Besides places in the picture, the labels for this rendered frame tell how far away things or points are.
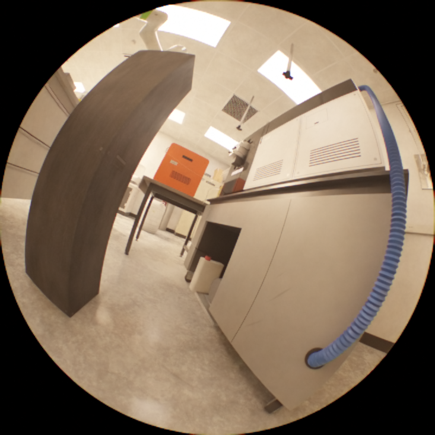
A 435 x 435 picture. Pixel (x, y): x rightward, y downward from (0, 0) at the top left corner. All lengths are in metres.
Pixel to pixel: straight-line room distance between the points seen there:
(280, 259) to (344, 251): 0.19
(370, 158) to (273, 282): 0.49
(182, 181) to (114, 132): 1.01
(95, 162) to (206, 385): 0.75
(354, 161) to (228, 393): 0.85
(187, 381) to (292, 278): 0.47
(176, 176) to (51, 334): 1.37
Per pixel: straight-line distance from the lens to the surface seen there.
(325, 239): 0.39
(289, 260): 0.43
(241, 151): 1.23
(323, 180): 0.46
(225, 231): 1.19
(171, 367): 0.59
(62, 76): 1.07
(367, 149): 0.58
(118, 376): 0.53
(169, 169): 1.39
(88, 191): 0.45
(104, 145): 0.47
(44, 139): 1.17
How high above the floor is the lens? 0.49
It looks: 6 degrees up
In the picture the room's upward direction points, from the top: 21 degrees clockwise
